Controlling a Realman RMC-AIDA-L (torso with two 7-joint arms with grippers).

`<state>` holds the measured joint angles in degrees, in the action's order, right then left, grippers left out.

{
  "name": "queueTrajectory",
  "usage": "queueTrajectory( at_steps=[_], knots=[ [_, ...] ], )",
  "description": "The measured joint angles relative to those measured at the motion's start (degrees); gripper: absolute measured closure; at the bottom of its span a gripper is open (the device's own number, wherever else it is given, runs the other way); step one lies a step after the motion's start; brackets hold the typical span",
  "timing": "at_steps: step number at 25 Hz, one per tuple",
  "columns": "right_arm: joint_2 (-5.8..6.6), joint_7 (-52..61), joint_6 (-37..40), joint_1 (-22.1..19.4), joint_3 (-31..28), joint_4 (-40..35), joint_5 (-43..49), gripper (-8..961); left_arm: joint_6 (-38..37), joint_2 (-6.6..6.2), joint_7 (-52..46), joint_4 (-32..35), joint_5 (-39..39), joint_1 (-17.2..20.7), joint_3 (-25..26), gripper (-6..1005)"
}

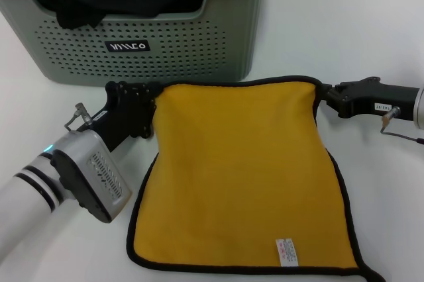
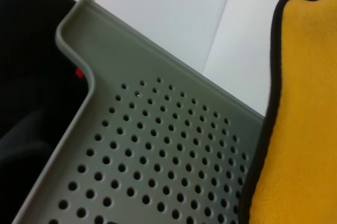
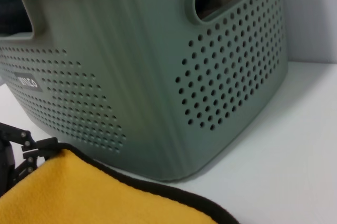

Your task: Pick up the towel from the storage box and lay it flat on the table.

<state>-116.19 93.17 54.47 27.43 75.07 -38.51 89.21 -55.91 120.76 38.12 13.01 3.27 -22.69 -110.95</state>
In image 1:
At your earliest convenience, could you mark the green perforated plastic storage box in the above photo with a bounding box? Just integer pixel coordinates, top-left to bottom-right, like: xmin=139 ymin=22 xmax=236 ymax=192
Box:
xmin=0 ymin=0 xmax=274 ymax=86

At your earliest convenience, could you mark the thin right wrist cable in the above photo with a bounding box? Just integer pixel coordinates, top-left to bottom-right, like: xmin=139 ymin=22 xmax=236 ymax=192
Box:
xmin=380 ymin=124 xmax=424 ymax=146

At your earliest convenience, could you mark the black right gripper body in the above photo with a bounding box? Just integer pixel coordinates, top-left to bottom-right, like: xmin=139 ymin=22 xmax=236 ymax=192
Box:
xmin=352 ymin=83 xmax=420 ymax=120

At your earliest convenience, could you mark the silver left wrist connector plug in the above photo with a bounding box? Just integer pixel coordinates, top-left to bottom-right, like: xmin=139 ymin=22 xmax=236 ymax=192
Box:
xmin=74 ymin=103 xmax=94 ymax=122

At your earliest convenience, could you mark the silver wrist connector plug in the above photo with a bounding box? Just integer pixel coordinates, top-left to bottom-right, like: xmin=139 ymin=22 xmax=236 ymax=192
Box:
xmin=380 ymin=106 xmax=400 ymax=128
xmin=74 ymin=103 xmax=94 ymax=122

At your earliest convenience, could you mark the silver right wrist connector plug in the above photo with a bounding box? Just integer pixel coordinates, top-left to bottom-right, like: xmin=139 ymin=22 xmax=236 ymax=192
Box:
xmin=380 ymin=106 xmax=400 ymax=128

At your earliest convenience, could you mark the thin left wrist cable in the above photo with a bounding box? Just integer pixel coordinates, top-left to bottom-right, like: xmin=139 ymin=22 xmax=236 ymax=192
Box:
xmin=63 ymin=114 xmax=82 ymax=132

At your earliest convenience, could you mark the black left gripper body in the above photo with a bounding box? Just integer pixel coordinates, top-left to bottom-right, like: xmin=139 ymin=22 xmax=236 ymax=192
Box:
xmin=88 ymin=81 xmax=147 ymax=153

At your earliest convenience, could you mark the yellow grey towel black trim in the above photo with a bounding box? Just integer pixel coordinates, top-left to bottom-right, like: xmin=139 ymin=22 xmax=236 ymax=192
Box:
xmin=125 ymin=74 xmax=387 ymax=282

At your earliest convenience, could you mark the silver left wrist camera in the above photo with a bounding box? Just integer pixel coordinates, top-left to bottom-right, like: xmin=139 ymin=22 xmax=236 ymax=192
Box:
xmin=49 ymin=128 xmax=134 ymax=224

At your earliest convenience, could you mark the thin wrist cable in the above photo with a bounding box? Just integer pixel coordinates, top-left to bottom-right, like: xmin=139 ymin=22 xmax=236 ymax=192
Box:
xmin=63 ymin=114 xmax=82 ymax=132
xmin=380 ymin=124 xmax=424 ymax=146

